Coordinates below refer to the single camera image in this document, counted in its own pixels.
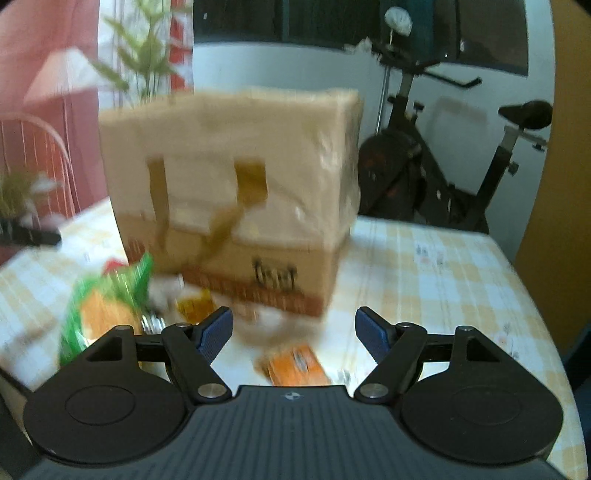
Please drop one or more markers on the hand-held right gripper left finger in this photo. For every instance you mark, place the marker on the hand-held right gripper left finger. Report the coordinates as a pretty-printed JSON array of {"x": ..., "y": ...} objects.
[{"x": 214, "y": 332}]

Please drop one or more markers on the black exercise bike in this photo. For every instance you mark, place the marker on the black exercise bike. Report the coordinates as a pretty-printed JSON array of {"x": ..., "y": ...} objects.
[{"x": 397, "y": 180}]

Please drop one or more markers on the dark window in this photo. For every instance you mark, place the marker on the dark window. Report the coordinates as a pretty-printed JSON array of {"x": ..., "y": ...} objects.
[{"x": 323, "y": 18}]

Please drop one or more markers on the yellow wooden door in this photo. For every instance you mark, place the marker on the yellow wooden door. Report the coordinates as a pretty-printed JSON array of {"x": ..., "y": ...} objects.
[{"x": 554, "y": 184}]

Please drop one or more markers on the crumpled white paper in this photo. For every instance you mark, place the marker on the crumpled white paper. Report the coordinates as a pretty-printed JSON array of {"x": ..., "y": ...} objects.
[{"x": 360, "y": 45}]

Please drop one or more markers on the green snack packet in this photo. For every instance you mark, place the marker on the green snack packet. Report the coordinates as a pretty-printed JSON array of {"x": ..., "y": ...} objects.
[{"x": 106, "y": 300}]

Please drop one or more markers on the small yellow packet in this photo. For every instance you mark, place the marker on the small yellow packet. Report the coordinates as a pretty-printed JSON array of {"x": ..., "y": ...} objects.
[{"x": 194, "y": 307}]

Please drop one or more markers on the white plastic bag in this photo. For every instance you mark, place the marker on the white plastic bag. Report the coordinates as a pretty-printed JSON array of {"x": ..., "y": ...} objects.
[{"x": 398, "y": 19}]

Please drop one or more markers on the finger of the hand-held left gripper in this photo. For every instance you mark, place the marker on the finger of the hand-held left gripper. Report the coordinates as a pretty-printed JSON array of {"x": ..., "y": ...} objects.
[{"x": 32, "y": 236}]

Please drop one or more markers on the white snack packet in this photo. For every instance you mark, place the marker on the white snack packet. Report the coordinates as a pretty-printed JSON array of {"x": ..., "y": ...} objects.
[{"x": 164, "y": 288}]

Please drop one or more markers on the orange snack packet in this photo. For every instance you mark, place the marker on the orange snack packet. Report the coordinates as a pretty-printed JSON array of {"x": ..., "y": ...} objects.
[{"x": 295, "y": 364}]

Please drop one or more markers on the silver foil packet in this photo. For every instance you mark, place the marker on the silver foil packet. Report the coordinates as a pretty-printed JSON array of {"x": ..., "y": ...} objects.
[{"x": 152, "y": 321}]

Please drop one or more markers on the thin metal rod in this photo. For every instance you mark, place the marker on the thin metal rod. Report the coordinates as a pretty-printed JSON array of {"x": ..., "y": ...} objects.
[{"x": 383, "y": 92}]

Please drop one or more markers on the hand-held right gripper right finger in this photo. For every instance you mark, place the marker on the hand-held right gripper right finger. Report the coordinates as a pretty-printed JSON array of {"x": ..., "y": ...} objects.
[{"x": 371, "y": 334}]

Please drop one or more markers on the plastic-lined cardboard box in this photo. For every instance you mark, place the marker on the plastic-lined cardboard box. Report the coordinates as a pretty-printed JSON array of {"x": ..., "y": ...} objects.
[{"x": 207, "y": 152}]

